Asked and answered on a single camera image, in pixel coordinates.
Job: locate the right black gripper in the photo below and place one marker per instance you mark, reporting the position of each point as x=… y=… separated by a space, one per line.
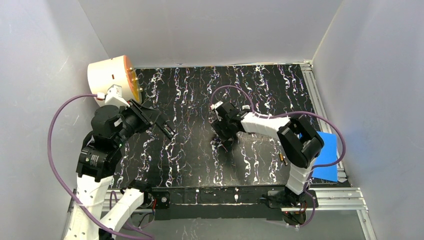
x=223 y=127

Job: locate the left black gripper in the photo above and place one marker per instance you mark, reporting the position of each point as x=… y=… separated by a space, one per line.
x=142 y=114

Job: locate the black remote control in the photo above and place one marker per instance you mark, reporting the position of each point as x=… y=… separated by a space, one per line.
x=165 y=128

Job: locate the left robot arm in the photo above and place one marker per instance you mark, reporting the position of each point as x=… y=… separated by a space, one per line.
x=112 y=127

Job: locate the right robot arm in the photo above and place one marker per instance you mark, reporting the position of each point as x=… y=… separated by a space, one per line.
x=301 y=143

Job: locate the white cylinder with orange lid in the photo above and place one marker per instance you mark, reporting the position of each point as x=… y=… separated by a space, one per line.
x=117 y=73

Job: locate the blue sheet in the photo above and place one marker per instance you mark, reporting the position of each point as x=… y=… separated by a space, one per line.
x=327 y=155

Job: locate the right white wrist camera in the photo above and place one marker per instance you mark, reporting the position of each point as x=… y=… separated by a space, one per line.
x=214 y=107

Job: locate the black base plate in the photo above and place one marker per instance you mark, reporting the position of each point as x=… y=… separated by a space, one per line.
x=269 y=202

